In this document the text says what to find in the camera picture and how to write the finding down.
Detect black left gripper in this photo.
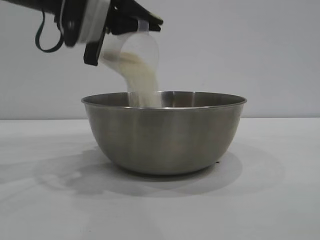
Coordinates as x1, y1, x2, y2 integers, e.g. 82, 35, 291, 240
83, 0, 165, 67

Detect clear plastic measuring cup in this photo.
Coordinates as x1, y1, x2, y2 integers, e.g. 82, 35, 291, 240
99, 21, 161, 76

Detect white uncooked rice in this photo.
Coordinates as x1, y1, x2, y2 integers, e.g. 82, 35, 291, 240
103, 51, 161, 108

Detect stainless steel mixing bowl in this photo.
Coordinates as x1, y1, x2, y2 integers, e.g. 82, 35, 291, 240
80, 91, 248, 176

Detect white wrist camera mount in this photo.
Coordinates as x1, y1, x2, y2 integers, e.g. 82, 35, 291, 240
58, 0, 112, 48

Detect thin dark camera cable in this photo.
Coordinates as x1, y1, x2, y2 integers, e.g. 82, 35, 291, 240
34, 11, 64, 54

